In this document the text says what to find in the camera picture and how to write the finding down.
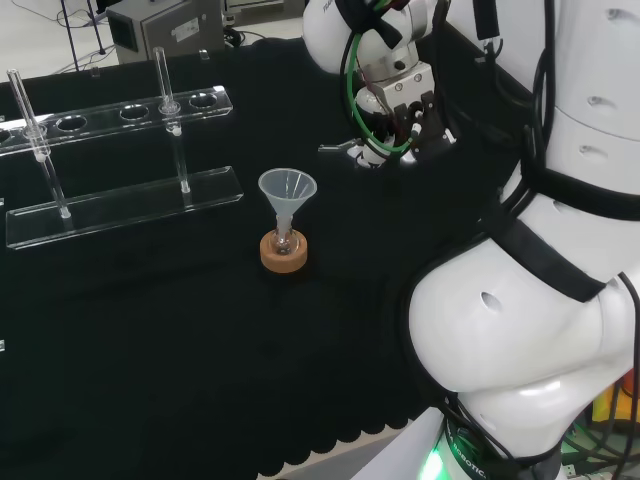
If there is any clear plastic funnel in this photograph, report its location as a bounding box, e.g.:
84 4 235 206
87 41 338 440
257 168 319 242

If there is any black bench cloth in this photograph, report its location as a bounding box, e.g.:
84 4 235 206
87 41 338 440
0 22 534 480

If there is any grey metal cabinet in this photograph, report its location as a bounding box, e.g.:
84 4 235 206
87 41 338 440
105 0 225 65

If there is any yellow stop button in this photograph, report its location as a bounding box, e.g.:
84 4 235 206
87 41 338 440
591 369 640 427

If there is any clear acrylic funnel stand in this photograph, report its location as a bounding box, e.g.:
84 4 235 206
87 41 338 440
0 46 245 252

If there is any black tripod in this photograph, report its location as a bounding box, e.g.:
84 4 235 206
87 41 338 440
55 0 109 74

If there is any cork ring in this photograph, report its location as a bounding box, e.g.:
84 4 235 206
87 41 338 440
259 228 311 275

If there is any green cable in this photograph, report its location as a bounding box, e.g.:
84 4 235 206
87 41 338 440
339 0 417 162

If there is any clear round-bottom flask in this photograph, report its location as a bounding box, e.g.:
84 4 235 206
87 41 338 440
271 227 297 257

